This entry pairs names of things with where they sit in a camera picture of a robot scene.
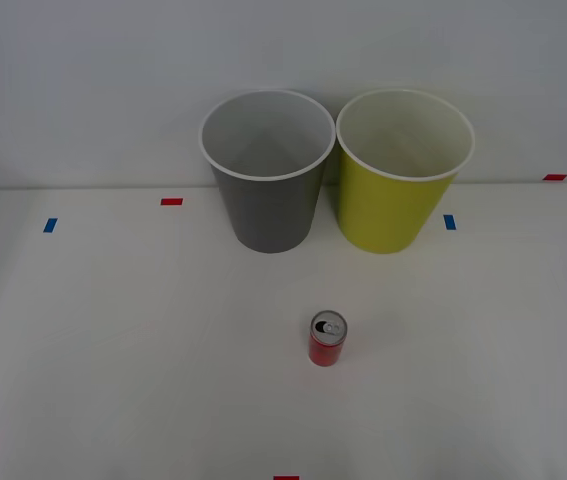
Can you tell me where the red drink can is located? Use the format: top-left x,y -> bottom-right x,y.
308,309 -> 348,369

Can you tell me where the grey plastic waste bin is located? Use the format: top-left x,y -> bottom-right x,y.
198,89 -> 337,255

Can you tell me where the yellow-green plastic waste bin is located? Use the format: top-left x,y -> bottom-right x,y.
335,88 -> 476,255

